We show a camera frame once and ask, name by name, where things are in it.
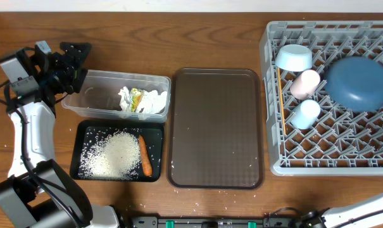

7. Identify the light blue cup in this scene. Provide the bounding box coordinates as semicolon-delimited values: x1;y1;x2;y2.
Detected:
290;99;321;130

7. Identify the wooden chopstick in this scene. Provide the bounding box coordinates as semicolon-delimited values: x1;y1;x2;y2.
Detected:
276;67;286;136

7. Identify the brown serving tray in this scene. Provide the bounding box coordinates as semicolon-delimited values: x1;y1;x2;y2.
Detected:
167;68;264;190

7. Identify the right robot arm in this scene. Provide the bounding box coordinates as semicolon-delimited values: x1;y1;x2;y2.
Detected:
298;193;383;228

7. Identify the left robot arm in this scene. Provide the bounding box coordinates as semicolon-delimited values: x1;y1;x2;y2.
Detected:
0;41;120;227

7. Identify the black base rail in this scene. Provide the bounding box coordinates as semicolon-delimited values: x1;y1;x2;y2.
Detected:
128;216;302;228

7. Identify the pink cup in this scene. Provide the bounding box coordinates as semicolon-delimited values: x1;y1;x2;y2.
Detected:
290;70;320;99

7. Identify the white tissue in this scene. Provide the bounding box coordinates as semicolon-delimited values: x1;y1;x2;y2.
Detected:
118;86;134;112
135;90;168;123

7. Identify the black tray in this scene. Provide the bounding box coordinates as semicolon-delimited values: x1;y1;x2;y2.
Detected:
70;120;164;182

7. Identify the light blue bowl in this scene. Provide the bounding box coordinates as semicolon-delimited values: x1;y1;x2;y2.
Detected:
275;44;312;72

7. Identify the dark blue plate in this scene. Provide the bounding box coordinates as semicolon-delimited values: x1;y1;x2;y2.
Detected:
324;56;383;111

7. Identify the green yellow snack wrapper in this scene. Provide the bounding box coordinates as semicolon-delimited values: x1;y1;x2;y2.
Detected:
130;88;144;112

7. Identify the orange carrot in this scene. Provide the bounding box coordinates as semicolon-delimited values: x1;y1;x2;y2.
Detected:
139;136;153;177

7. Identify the white rice pile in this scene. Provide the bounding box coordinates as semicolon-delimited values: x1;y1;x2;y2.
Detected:
78;127;141;181

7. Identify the clear plastic bin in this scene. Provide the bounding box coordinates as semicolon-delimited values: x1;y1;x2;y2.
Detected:
62;70;171;123

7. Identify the grey dishwasher rack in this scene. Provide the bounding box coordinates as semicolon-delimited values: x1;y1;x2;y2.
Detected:
260;21;383;176

